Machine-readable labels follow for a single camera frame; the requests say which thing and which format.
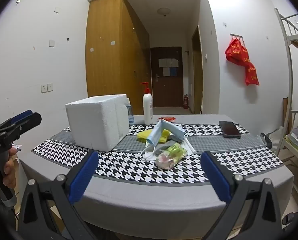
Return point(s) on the white pump bottle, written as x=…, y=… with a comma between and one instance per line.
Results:
x=148, y=110

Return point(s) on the red bag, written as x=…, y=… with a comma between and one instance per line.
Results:
x=251, y=76
x=236, y=52

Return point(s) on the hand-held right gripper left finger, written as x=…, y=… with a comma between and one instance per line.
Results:
x=85, y=177

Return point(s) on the person's left hand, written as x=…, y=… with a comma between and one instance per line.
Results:
x=10, y=170

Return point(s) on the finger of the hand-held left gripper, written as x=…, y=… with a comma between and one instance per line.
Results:
x=23, y=115
x=31, y=121

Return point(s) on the blue spray bottle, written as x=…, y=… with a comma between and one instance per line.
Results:
x=130, y=112

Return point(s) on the ceiling lamp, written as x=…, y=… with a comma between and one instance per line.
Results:
x=164, y=11

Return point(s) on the black clamp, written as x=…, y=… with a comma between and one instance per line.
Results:
x=267, y=141

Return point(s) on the yellow foam net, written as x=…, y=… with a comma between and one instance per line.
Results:
x=142, y=136

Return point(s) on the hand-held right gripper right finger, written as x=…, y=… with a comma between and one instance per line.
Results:
x=215, y=177

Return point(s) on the blue paper notice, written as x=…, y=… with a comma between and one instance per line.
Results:
x=169, y=72

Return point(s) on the brown entrance door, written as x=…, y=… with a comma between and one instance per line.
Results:
x=174, y=90

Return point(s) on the houndstooth table runner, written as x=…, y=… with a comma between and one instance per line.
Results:
x=128, y=170

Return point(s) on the wooden side door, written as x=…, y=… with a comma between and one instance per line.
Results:
x=197, y=80

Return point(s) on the wooden wardrobe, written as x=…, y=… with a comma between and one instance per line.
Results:
x=106, y=55

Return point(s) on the blue face mask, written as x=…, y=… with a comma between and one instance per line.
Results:
x=159, y=132

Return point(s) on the wall hook rack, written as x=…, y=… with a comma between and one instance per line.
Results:
x=236, y=35

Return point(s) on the white paper towel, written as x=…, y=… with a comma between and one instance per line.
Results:
x=190, y=148

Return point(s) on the white paper notice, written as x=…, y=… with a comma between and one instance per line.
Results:
x=162, y=63
x=169, y=62
x=175, y=62

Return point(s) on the red fire extinguisher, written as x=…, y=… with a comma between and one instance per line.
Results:
x=185, y=102

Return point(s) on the black smartphone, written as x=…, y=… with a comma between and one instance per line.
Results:
x=229, y=129

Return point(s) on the grey tablecloth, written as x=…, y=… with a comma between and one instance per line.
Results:
x=149, y=205

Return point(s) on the clear candy bag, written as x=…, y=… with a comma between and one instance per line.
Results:
x=169, y=158

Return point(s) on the white foam box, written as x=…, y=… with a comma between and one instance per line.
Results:
x=96, y=122

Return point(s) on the red snack packet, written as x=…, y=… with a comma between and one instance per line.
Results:
x=167, y=118

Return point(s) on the wooden board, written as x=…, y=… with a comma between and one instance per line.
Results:
x=285, y=110

